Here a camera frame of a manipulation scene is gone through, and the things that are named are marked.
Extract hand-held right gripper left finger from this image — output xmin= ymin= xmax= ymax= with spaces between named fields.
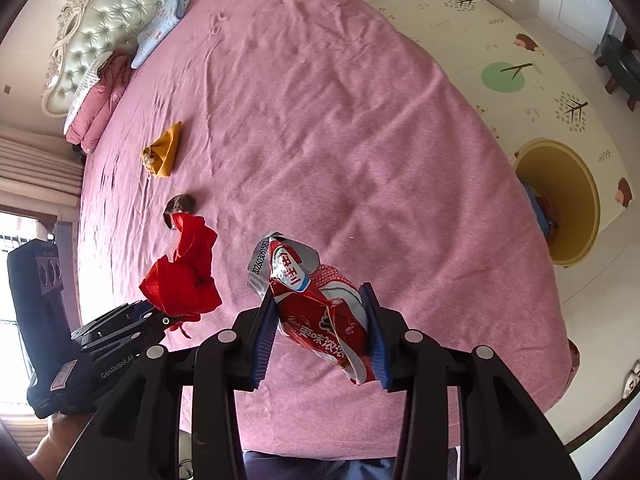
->
xmin=57 ymin=287 xmax=278 ymax=480

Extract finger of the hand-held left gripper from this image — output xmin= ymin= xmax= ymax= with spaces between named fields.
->
xmin=80 ymin=314 xmax=172 ymax=353
xmin=71 ymin=301 xmax=156 ymax=343

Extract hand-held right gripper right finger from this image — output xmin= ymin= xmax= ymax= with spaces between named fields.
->
xmin=359 ymin=282 xmax=583 ymax=480

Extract red snack wrapper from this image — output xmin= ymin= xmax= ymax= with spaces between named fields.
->
xmin=247 ymin=231 xmax=376 ymax=386

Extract red cloth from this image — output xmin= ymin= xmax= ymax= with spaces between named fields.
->
xmin=139 ymin=213 xmax=223 ymax=338

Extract yellow bin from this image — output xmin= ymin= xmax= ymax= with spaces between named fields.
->
xmin=514 ymin=138 xmax=601 ymax=267

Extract person's left forearm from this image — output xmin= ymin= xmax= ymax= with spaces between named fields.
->
xmin=27 ymin=410 xmax=93 ymax=466

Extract person's blue trousers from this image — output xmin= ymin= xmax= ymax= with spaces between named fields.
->
xmin=242 ymin=447 xmax=453 ymax=480

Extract brown sock with white print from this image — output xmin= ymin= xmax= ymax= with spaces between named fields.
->
xmin=163 ymin=193 xmax=196 ymax=228

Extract beige curtain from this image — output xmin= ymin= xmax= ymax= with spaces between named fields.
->
xmin=0 ymin=125 xmax=83 ymax=221

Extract pink folded quilt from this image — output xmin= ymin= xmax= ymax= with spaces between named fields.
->
xmin=64 ymin=52 xmax=135 ymax=153

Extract blue object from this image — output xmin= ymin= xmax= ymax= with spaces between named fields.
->
xmin=522 ymin=182 xmax=560 ymax=241

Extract pink bedspread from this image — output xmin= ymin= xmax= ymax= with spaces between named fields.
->
xmin=65 ymin=0 xmax=573 ymax=461

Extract light blue pillow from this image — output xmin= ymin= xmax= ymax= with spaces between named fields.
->
xmin=131 ymin=0 xmax=194 ymax=69

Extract tufted white headboard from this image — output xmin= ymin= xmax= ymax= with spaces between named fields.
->
xmin=41 ymin=0 xmax=221 ymax=120

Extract cream printed play mat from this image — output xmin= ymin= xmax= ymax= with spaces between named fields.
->
xmin=345 ymin=0 xmax=636 ymax=311

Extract green stool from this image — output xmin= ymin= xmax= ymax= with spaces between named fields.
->
xmin=595 ymin=34 xmax=640 ymax=111

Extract mustard drawstring pouch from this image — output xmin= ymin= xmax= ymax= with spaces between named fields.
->
xmin=141 ymin=121 xmax=184 ymax=180

